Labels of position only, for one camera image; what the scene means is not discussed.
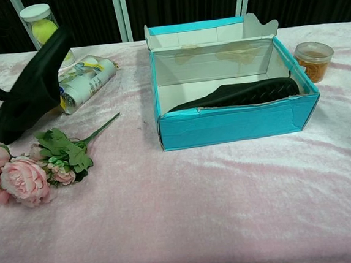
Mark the black shoe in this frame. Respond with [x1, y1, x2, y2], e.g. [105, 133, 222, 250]
[165, 76, 301, 113]
[0, 23, 83, 146]

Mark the teal cardboard shoe box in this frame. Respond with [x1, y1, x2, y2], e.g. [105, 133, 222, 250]
[143, 7, 325, 154]

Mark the clear tennis ball tube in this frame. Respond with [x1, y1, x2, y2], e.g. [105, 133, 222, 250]
[18, 1, 76, 72]

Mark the pack of white rolls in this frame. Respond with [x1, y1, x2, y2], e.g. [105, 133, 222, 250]
[54, 51, 123, 116]

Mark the pink artificial rose bouquet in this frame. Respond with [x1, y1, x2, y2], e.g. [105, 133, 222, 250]
[0, 112, 129, 212]

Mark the black curtain backdrop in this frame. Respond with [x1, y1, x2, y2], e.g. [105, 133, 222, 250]
[0, 0, 351, 56]

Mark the pink velvet tablecloth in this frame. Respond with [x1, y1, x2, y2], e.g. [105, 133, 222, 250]
[0, 21, 351, 263]

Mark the clear jar of rubber bands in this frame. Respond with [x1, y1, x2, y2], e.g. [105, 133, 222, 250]
[292, 40, 337, 85]

